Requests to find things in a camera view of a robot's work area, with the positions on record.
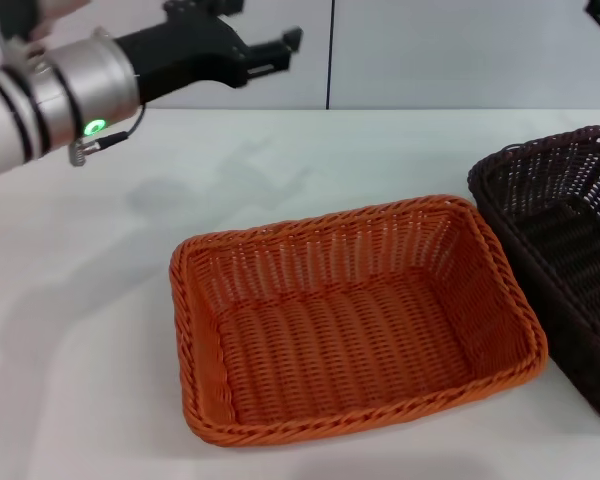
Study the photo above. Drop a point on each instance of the dark brown woven basket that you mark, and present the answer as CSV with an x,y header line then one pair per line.
x,y
560,240

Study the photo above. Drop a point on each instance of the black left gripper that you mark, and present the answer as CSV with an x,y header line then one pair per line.
x,y
190,55

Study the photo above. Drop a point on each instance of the orange woven basket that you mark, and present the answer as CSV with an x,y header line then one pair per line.
x,y
350,340

